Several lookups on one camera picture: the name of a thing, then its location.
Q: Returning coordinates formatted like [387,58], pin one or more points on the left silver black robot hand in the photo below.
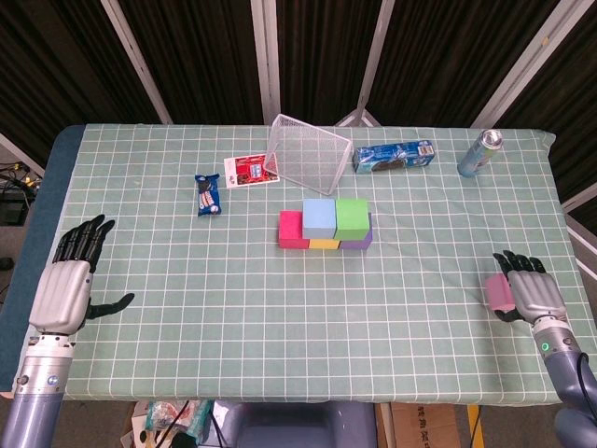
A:
[60,298]

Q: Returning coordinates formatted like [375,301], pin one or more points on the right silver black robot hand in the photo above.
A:
[536,294]

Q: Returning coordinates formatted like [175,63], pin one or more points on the pink foam cube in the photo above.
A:
[498,291]

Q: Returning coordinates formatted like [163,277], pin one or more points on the purple foam cube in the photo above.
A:
[356,244]

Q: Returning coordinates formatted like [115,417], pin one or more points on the green foam cube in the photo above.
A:
[351,217]

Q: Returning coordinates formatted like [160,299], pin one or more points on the yellow foam cube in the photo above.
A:
[324,244]

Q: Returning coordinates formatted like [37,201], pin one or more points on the light blue foam cube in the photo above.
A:
[318,217]

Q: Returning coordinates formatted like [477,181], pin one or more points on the crimson red foam cube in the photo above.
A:
[290,228]

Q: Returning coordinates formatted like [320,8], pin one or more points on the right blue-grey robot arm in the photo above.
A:
[564,373]

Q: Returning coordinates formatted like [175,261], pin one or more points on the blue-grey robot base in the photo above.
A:
[298,424]

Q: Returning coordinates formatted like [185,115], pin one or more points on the black round floor object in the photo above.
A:
[5,263]

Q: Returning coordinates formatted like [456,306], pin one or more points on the black equipment box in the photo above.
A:
[11,210]

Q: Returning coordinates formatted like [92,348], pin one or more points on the yellow upright bar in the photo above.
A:
[473,427]

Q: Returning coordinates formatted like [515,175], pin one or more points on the tall light blue drink can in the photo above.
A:
[478,156]

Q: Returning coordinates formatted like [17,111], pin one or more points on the pile of snack bags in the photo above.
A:
[158,420]

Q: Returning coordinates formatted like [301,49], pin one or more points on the brown cardboard box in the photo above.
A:
[424,427]

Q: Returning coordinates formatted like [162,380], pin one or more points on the small blue cookie packet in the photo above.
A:
[208,196]

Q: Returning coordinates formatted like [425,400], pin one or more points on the blue cookie box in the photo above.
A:
[394,156]

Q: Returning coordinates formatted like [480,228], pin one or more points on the white table leg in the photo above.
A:
[383,424]

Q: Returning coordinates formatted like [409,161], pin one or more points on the green checked tablecloth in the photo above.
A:
[280,326]

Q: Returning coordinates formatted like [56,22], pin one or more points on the red printed card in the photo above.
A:
[245,170]

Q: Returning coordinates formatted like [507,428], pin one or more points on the dark pleated curtain backdrop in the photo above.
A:
[210,56]

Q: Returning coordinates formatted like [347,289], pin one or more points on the white partition frame post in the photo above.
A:
[583,245]
[580,198]
[18,151]
[135,60]
[527,60]
[266,60]
[373,56]

